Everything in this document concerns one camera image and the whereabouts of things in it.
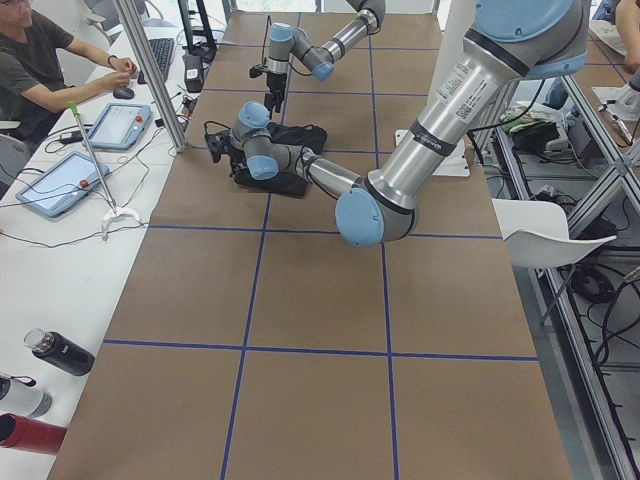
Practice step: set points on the black computer mouse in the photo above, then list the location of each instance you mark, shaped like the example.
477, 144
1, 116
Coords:
123, 93

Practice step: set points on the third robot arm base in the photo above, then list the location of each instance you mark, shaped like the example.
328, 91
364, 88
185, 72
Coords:
622, 102

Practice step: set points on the black water bottle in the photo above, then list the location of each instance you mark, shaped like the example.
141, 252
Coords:
57, 350

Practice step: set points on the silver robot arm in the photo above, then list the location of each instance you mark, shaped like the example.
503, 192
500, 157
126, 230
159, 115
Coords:
507, 41
320, 45

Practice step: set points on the aluminium frame post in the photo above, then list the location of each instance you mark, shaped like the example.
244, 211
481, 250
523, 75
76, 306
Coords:
137, 37

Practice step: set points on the black graphic t-shirt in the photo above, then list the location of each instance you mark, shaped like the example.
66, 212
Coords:
264, 158

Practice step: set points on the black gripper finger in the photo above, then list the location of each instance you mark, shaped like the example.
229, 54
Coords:
278, 98
269, 103

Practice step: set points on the white water bottle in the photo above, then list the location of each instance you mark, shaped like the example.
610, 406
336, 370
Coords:
23, 400

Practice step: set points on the person at keyboard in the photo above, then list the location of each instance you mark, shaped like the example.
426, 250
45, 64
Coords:
33, 89

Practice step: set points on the near blue teach pendant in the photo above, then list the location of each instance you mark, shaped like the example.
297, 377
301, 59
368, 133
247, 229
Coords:
59, 188

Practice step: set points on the blue teach pendant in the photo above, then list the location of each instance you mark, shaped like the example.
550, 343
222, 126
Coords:
119, 126
59, 188

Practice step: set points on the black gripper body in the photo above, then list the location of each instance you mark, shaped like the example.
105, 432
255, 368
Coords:
235, 158
274, 82

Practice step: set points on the grabber stick tool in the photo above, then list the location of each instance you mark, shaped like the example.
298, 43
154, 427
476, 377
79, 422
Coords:
114, 212

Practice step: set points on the white plastic chair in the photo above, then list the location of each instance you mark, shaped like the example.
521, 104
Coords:
536, 234

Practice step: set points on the far blue teach pendant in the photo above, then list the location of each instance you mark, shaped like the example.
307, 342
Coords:
119, 126

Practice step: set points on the black keyboard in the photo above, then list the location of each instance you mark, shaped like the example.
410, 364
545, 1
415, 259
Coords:
163, 51

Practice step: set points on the red water bottle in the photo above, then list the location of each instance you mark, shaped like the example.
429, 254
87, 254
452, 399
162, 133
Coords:
27, 434

